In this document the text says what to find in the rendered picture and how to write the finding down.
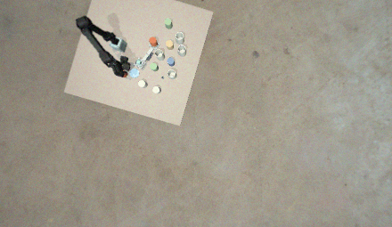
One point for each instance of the blue cylinder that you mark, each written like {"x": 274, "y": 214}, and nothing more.
{"x": 171, "y": 62}

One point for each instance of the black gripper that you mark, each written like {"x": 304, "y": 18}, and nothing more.
{"x": 122, "y": 59}

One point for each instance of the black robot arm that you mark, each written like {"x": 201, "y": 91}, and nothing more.
{"x": 87, "y": 27}

